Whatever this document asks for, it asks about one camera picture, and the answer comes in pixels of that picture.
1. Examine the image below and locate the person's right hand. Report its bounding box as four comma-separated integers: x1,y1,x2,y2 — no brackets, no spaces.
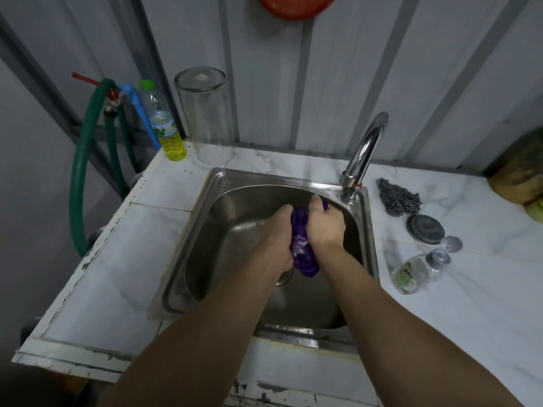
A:
304,194,347,259

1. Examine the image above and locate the person's left hand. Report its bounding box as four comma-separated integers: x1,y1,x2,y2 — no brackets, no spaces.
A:
257,203,297,274

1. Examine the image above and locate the purple cloth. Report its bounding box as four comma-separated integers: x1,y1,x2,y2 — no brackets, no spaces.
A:
289,201,329,278

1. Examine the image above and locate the person's right forearm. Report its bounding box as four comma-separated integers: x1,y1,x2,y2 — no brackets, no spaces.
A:
311,243,524,407

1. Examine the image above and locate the person's left forearm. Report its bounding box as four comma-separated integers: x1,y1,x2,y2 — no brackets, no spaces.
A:
98,239,294,407

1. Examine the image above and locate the stainless steel sink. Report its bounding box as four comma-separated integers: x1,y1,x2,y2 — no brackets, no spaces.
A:
147,167,381,350

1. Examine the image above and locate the chrome faucet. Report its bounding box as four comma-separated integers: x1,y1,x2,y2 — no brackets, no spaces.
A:
339,112,389,206

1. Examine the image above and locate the steel wool scrubber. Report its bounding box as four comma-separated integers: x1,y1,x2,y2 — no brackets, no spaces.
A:
377,178,423,217

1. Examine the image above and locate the grey round jar lid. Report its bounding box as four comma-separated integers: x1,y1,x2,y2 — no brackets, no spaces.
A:
406,214,445,243

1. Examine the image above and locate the small clear bottle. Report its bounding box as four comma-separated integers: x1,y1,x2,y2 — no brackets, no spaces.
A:
391,248,452,295

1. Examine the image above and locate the clear glass jar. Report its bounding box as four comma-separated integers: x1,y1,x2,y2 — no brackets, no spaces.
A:
174,66,236,167

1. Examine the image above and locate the yellow liquid plastic bottle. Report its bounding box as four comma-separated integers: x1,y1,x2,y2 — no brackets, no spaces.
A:
139,79,188,162

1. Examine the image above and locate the blue pipe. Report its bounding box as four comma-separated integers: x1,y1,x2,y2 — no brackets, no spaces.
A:
119,83,162,151

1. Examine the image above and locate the red plastic basin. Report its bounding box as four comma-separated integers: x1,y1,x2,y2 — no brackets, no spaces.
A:
255,0,340,20

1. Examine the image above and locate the green hose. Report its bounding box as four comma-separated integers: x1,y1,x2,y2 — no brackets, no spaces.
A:
70,78,141,259

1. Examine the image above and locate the red handled tap valve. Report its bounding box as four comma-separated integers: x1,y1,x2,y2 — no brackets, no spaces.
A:
71,72,124,114

